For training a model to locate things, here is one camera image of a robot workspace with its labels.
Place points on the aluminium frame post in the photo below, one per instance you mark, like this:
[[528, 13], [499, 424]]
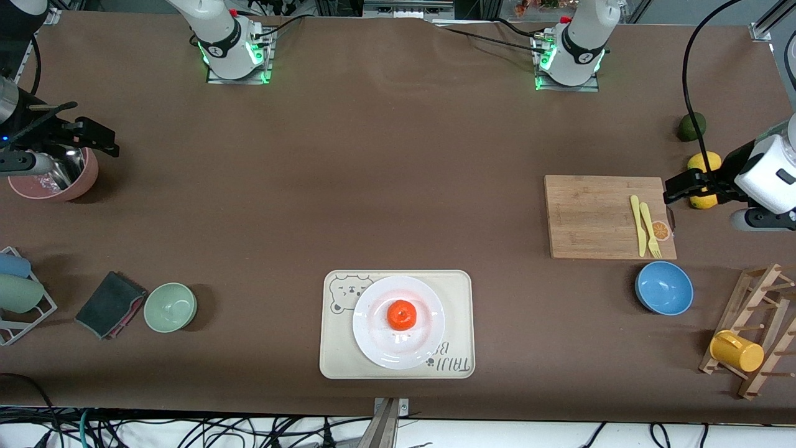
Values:
[[768, 25]]

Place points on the mint green bowl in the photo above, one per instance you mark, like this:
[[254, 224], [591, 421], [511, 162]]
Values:
[[170, 307]]

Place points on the pink pot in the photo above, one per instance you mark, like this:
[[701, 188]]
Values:
[[84, 183]]

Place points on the blue bowl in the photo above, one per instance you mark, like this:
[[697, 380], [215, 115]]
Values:
[[664, 288]]

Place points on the white round plate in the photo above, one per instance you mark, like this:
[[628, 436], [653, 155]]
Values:
[[373, 336]]

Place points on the pink folded cloth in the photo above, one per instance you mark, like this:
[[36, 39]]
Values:
[[132, 311]]

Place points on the yellow plastic fork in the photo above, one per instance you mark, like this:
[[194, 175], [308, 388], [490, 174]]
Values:
[[648, 221]]

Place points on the light blue cup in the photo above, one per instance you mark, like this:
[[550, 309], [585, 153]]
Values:
[[13, 266]]

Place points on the yellow mug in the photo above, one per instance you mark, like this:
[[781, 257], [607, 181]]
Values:
[[740, 353]]

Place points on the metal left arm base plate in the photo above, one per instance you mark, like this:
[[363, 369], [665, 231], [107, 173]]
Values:
[[569, 88]]

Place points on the metal scoop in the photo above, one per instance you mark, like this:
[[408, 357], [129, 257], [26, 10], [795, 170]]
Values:
[[71, 168]]

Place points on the orange slice coaster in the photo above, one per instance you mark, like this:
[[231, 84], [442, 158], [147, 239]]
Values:
[[663, 231]]

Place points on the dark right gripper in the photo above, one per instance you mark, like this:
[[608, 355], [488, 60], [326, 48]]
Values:
[[42, 132]]

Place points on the yellow lemon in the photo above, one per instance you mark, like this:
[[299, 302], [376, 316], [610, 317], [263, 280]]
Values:
[[703, 202], [698, 162]]

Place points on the dark green lime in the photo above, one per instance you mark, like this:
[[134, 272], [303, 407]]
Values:
[[687, 129]]

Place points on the wooden mug rack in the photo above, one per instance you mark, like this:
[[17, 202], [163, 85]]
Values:
[[765, 280]]

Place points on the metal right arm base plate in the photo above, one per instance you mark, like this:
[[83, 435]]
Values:
[[239, 81]]

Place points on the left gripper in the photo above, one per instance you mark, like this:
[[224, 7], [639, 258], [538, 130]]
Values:
[[731, 167]]

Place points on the dark grey folded cloth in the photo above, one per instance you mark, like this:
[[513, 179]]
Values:
[[106, 305]]

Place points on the pale green cup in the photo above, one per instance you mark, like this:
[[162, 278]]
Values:
[[18, 294]]

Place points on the yellow plastic knife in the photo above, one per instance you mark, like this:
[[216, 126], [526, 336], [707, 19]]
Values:
[[638, 227]]

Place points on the orange mandarin fruit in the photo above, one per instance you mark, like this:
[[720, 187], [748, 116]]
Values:
[[402, 315]]

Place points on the cream tray with bear print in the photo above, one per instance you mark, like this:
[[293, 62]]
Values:
[[336, 354]]

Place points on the wooden cutting board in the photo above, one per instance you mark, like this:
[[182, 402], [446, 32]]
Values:
[[591, 211]]

